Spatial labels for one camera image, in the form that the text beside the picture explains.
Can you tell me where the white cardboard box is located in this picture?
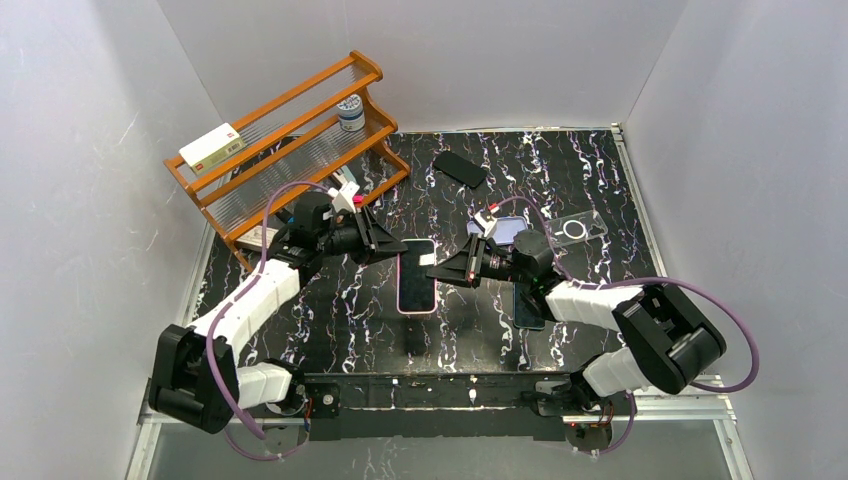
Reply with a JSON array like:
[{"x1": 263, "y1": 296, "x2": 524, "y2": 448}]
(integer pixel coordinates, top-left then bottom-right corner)
[{"x1": 179, "y1": 123, "x2": 246, "y2": 175}]

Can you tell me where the white teal stapler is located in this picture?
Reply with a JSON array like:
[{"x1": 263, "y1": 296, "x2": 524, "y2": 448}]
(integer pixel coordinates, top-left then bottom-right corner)
[{"x1": 332, "y1": 166, "x2": 357, "y2": 189}]

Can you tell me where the pink phone case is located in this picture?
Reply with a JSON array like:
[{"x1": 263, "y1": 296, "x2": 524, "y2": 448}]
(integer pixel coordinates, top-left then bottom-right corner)
[{"x1": 396, "y1": 238, "x2": 439, "y2": 316}]

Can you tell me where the dark teal phone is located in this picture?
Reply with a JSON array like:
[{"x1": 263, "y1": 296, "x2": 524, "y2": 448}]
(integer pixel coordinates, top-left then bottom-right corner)
[{"x1": 512, "y1": 284, "x2": 547, "y2": 331}]

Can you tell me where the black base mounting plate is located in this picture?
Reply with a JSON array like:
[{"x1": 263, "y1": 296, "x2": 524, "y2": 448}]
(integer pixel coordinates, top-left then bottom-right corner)
[{"x1": 304, "y1": 372, "x2": 632, "y2": 444}]

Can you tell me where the purple phone black screen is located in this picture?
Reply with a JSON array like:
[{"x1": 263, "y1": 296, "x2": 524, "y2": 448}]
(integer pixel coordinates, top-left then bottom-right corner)
[{"x1": 399, "y1": 240, "x2": 437, "y2": 313}]

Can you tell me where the white blue round jar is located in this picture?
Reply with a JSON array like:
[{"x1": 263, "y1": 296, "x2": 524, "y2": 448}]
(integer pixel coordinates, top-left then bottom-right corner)
[{"x1": 336, "y1": 94, "x2": 365, "y2": 132}]

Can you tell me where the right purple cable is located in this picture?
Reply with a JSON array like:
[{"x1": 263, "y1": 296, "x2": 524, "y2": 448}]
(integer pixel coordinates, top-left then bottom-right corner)
[{"x1": 486, "y1": 196, "x2": 761, "y2": 456}]

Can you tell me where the black phone case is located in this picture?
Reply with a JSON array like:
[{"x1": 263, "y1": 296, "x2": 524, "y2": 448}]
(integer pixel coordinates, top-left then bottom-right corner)
[{"x1": 433, "y1": 150, "x2": 488, "y2": 188}]

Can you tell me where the orange wooden shelf rack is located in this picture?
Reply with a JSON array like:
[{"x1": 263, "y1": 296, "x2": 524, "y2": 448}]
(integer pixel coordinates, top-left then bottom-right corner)
[{"x1": 164, "y1": 50, "x2": 411, "y2": 268}]

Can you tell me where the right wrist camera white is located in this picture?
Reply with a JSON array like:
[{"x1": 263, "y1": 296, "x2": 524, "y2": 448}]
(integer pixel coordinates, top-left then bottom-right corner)
[{"x1": 473, "y1": 205, "x2": 500, "y2": 239}]

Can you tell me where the lilac phone case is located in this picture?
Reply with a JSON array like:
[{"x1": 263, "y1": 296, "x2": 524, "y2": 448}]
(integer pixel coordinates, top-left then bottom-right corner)
[{"x1": 466, "y1": 216, "x2": 528, "y2": 246}]

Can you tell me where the beige staples box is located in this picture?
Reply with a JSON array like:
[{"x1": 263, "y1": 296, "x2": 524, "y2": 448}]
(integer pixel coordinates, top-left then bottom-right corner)
[{"x1": 235, "y1": 226, "x2": 264, "y2": 252}]

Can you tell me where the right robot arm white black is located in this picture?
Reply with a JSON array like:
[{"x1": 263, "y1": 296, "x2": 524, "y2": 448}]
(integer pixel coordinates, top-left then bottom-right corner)
[{"x1": 427, "y1": 230, "x2": 727, "y2": 404}]

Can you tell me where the clear magsafe phone case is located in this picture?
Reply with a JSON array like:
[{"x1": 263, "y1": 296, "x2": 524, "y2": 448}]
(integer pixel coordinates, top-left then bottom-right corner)
[{"x1": 546, "y1": 210, "x2": 608, "y2": 247}]

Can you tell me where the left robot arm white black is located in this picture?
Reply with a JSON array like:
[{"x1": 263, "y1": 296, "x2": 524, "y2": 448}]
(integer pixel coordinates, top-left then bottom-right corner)
[{"x1": 148, "y1": 190, "x2": 407, "y2": 437}]

